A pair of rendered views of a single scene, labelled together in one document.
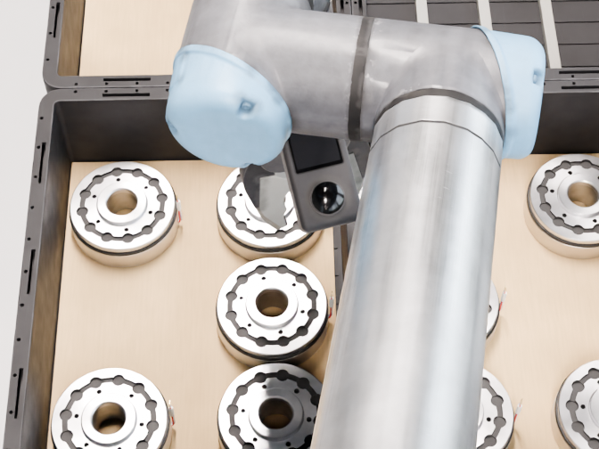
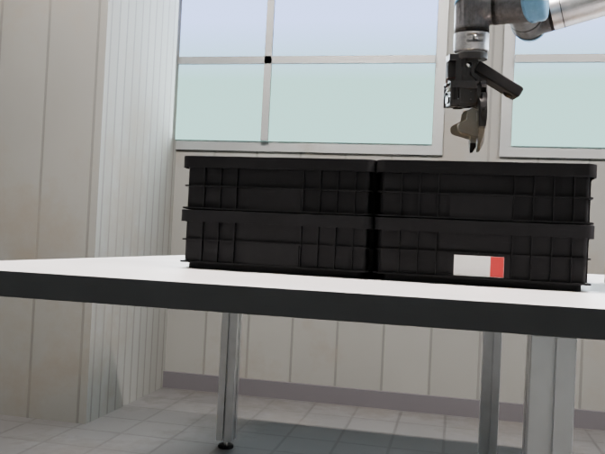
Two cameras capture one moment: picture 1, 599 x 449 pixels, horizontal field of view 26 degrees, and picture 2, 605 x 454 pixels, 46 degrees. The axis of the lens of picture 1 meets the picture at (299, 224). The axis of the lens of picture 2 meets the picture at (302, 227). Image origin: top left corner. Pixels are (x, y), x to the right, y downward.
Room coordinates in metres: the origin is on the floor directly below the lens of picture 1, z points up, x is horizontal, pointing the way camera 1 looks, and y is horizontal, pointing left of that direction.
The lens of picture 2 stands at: (0.53, 1.59, 0.77)
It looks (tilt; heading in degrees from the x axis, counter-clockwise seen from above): 1 degrees up; 285
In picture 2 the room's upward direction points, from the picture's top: 3 degrees clockwise
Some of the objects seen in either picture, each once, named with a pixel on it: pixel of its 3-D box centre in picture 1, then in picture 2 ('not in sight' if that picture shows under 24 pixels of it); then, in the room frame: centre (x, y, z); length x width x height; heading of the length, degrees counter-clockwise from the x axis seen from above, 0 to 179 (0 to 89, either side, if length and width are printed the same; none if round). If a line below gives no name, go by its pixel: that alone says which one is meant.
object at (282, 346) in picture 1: (272, 306); not in sight; (0.56, 0.03, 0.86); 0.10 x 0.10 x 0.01
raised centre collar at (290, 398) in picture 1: (275, 413); not in sight; (0.45, 0.02, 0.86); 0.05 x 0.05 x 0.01
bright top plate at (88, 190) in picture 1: (122, 206); not in sight; (0.67, 0.17, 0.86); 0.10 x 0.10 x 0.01
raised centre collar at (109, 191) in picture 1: (121, 203); not in sight; (0.67, 0.17, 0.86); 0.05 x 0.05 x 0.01
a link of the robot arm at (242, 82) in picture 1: (266, 69); (521, 6); (0.50, 0.02, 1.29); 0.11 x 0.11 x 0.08; 80
